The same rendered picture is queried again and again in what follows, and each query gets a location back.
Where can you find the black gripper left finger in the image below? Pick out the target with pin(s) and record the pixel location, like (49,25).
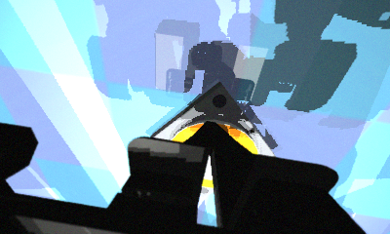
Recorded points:
(189,158)

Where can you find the orange and white round plate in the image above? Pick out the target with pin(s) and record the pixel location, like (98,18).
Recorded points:
(239,134)

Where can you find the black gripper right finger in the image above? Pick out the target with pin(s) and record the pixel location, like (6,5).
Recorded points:
(235,170)

